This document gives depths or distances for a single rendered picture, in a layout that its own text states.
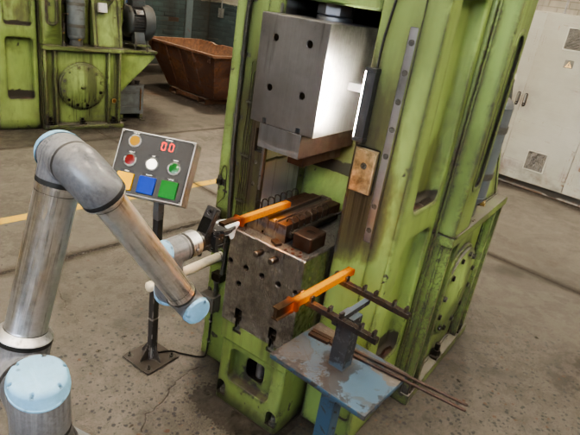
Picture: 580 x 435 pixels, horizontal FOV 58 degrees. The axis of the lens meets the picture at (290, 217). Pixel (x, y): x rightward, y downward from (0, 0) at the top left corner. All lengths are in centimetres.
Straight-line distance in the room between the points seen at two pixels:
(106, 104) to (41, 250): 548
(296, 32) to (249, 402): 162
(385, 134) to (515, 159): 540
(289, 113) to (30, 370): 119
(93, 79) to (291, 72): 494
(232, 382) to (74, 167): 152
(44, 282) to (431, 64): 136
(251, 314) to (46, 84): 478
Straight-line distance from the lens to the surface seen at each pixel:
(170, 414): 260
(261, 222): 214
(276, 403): 242
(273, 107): 201
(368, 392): 182
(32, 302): 154
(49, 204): 143
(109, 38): 681
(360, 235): 206
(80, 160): 131
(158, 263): 147
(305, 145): 199
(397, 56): 190
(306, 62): 191
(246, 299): 225
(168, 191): 225
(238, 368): 255
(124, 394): 270
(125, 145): 237
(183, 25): 1164
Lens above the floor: 183
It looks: 23 degrees down
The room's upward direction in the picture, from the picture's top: 9 degrees clockwise
